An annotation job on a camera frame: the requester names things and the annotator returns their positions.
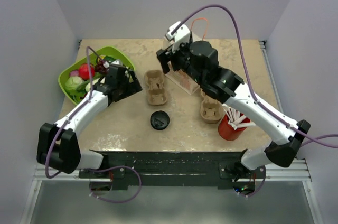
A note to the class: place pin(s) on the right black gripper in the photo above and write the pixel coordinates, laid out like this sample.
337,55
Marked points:
164,57

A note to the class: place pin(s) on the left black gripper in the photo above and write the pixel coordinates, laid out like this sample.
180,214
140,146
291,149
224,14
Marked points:
133,87

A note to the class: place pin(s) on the single brown pulp carrier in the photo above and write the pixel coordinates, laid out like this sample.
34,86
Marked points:
155,89

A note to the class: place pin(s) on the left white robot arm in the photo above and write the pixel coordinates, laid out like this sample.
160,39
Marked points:
58,145

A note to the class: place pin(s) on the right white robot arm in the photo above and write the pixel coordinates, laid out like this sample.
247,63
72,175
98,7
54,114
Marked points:
199,60

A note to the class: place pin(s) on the purple grapes bunch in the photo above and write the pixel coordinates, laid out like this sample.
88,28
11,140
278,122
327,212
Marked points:
102,66

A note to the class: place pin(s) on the green bottle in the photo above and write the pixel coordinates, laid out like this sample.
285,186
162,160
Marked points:
123,59

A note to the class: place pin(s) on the red apple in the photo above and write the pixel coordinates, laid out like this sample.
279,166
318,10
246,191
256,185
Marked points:
84,71

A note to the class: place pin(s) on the brown pulp cup carrier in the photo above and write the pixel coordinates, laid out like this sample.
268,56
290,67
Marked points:
211,111

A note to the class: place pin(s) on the green cabbage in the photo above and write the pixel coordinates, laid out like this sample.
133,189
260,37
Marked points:
73,83

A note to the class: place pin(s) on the red onion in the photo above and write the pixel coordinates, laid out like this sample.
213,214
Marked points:
74,73

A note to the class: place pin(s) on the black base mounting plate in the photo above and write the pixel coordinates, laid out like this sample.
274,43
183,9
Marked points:
201,169

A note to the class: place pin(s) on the white wrapped straw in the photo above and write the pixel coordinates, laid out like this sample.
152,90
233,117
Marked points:
235,119

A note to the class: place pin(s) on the red cup holder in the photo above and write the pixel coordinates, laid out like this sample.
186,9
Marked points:
227,132

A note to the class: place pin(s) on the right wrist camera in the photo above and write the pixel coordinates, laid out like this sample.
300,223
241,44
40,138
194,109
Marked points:
177,34

